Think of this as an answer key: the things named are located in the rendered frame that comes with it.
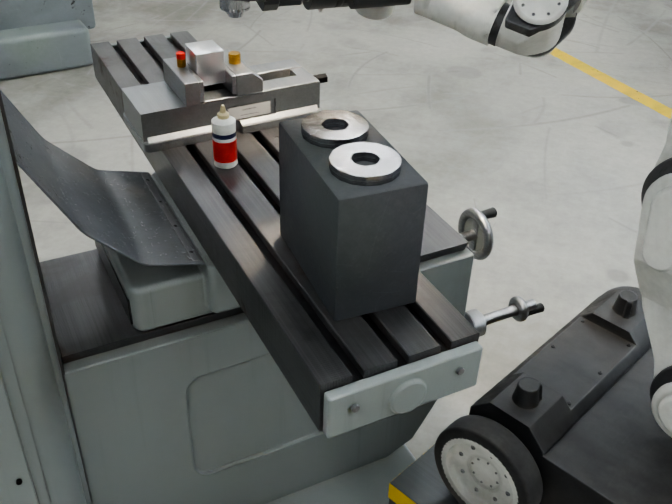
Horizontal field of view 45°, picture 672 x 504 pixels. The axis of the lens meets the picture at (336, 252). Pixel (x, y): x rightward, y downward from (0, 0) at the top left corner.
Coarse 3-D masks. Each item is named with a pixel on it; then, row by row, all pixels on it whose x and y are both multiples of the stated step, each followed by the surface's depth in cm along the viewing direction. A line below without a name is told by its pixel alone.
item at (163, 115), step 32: (288, 64) 156; (128, 96) 143; (160, 96) 143; (192, 96) 140; (224, 96) 144; (256, 96) 146; (288, 96) 149; (160, 128) 140; (192, 128) 143; (256, 128) 148
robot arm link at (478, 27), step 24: (432, 0) 122; (456, 0) 121; (480, 0) 120; (504, 0) 120; (456, 24) 122; (480, 24) 120; (504, 24) 119; (528, 24) 116; (552, 24) 116; (504, 48) 122; (528, 48) 121
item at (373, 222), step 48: (288, 144) 107; (336, 144) 103; (384, 144) 105; (288, 192) 112; (336, 192) 95; (384, 192) 95; (288, 240) 117; (336, 240) 97; (384, 240) 100; (336, 288) 101; (384, 288) 104
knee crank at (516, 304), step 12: (516, 300) 173; (528, 300) 175; (468, 312) 168; (480, 312) 168; (492, 312) 171; (504, 312) 172; (516, 312) 173; (528, 312) 172; (540, 312) 177; (480, 324) 167
